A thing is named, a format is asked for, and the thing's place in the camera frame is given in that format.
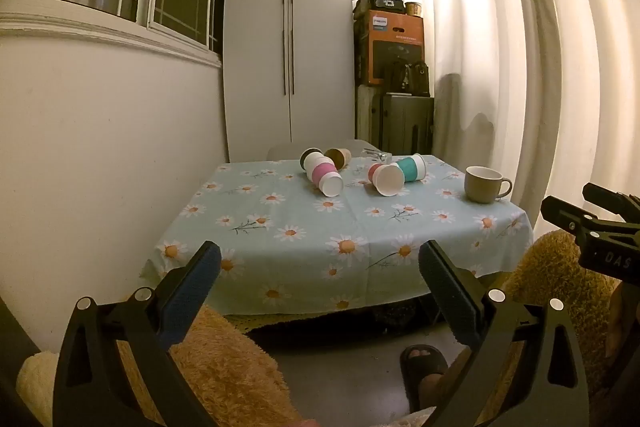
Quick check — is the person's foot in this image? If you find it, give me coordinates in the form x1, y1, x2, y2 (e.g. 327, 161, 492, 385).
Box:
406, 347, 447, 412

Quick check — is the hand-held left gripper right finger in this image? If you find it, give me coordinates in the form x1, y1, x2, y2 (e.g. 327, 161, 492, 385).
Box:
418, 240, 589, 427

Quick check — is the orange cardboard box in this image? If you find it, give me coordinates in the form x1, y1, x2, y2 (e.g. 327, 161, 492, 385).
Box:
355, 9, 425, 88

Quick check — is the pink banded white cup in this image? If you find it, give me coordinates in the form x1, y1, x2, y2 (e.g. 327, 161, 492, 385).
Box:
306, 158, 344, 198

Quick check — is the grey ceramic mug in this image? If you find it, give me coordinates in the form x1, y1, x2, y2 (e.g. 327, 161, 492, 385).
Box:
464, 165, 514, 204

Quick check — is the dark small cabinet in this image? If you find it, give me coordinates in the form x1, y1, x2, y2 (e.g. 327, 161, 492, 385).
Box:
380, 94, 435, 156

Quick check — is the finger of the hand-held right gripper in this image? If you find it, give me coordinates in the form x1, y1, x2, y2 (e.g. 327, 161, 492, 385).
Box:
582, 182, 640, 223
541, 195, 640, 254

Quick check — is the red banded white cup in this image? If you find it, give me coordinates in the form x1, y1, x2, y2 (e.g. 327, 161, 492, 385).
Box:
368, 162, 406, 198

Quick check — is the floral light blue tablecloth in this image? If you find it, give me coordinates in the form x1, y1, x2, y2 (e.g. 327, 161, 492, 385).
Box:
140, 155, 535, 315

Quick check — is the brown paper cup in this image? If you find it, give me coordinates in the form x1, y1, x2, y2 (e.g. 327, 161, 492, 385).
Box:
324, 148, 353, 170

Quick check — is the black banded white cup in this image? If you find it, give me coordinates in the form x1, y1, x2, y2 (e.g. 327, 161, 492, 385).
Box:
299, 148, 326, 172

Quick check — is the white wardrobe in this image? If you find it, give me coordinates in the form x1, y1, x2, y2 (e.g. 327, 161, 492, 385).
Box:
222, 0, 358, 162

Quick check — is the white curtain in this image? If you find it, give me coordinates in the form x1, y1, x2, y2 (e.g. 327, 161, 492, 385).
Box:
382, 0, 640, 235

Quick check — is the black bag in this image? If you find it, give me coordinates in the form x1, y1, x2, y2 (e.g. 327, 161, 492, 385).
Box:
352, 0, 407, 16

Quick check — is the person's right forearm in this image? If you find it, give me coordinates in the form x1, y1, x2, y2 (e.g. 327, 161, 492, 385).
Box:
602, 279, 640, 408

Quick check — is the black sandal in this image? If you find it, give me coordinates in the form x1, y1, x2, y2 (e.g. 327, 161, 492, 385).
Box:
399, 344, 449, 414

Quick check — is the teal banded white cup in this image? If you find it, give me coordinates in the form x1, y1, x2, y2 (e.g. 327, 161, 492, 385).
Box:
394, 153, 427, 184

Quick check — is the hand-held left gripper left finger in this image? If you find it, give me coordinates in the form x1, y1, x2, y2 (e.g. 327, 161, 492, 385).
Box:
52, 241, 222, 427

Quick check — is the fuzzy tan blanket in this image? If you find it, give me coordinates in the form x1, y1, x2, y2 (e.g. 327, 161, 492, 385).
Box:
16, 303, 303, 427
472, 229, 623, 410

